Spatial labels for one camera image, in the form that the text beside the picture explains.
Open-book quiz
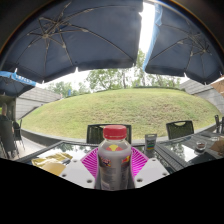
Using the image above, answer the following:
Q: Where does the navy umbrella with white lettering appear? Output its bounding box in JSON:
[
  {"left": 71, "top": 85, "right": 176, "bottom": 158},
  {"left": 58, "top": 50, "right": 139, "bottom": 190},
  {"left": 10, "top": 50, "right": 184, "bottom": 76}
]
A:
[{"left": 0, "top": 70, "right": 37, "bottom": 98}]

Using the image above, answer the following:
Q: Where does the large navy patio umbrella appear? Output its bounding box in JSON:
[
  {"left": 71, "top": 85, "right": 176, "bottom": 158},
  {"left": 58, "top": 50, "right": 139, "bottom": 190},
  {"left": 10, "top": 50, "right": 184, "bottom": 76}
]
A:
[{"left": 0, "top": 0, "right": 144, "bottom": 84}]

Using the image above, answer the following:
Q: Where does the clear bottle with red cap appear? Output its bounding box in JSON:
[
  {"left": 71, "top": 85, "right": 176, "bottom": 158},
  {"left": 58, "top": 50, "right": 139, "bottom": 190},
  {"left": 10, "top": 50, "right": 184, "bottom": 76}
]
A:
[{"left": 97, "top": 124, "right": 133, "bottom": 192}]

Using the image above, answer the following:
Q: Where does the small glass ashtray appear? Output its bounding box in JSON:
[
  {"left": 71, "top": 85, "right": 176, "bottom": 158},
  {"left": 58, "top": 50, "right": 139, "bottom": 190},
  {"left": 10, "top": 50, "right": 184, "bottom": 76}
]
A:
[{"left": 195, "top": 140, "right": 208, "bottom": 151}]

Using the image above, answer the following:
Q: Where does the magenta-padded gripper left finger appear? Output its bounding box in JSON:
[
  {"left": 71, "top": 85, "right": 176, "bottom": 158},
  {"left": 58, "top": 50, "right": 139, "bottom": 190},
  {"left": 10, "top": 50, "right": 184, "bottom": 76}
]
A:
[{"left": 59, "top": 147, "right": 101, "bottom": 189}]

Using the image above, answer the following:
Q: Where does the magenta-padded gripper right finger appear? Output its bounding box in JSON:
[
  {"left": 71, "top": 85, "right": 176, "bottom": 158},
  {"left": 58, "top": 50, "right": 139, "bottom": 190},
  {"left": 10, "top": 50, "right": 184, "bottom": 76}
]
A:
[{"left": 129, "top": 146, "right": 170, "bottom": 188}]

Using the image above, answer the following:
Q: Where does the person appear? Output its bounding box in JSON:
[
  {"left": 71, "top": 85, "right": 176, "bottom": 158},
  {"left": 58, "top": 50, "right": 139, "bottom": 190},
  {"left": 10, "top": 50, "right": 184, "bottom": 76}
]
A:
[{"left": 0, "top": 102, "right": 11, "bottom": 123}]

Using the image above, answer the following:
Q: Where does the grey tube with coloured label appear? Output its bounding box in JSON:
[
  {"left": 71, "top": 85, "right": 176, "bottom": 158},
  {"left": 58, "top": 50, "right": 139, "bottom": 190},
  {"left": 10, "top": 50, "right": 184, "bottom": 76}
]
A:
[{"left": 144, "top": 133, "right": 158, "bottom": 151}]

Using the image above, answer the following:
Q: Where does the dark wicker patio chair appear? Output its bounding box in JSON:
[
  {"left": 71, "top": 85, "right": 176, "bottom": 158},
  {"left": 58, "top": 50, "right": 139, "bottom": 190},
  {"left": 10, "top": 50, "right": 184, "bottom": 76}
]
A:
[
  {"left": 214, "top": 114, "right": 224, "bottom": 134},
  {"left": 0, "top": 119, "right": 19, "bottom": 159},
  {"left": 13, "top": 119, "right": 26, "bottom": 151}
]

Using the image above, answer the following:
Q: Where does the navy umbrella with blue edge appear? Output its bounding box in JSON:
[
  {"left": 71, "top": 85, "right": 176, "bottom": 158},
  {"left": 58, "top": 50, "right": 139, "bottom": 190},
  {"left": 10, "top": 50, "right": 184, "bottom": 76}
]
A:
[{"left": 142, "top": 3, "right": 224, "bottom": 86}]

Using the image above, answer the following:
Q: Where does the brown paper bag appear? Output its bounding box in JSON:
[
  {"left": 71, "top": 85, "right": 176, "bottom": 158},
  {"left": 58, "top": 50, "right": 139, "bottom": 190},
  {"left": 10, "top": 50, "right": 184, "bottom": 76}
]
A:
[{"left": 209, "top": 137, "right": 224, "bottom": 156}]

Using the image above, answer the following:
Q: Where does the row of green trees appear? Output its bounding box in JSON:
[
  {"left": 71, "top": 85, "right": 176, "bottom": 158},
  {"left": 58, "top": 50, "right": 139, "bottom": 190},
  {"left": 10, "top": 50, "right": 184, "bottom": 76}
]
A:
[{"left": 46, "top": 49, "right": 183, "bottom": 98}]

